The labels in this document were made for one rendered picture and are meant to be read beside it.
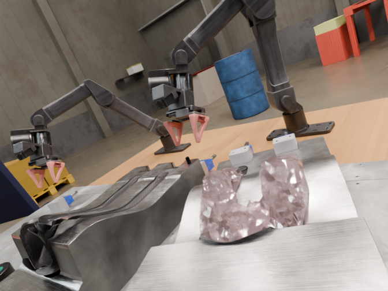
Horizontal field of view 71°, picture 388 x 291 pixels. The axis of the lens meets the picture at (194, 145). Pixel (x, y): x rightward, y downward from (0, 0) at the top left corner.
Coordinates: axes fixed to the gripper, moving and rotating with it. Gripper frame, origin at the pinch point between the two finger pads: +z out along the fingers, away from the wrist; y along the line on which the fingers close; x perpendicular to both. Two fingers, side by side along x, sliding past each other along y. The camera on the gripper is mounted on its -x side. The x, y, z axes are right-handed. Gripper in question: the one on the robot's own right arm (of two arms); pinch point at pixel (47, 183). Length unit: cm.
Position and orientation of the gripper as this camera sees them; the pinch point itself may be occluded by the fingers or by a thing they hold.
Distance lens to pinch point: 115.6
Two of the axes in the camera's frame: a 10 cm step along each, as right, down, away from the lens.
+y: 9.1, -2.9, -3.0
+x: 3.5, 1.4, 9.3
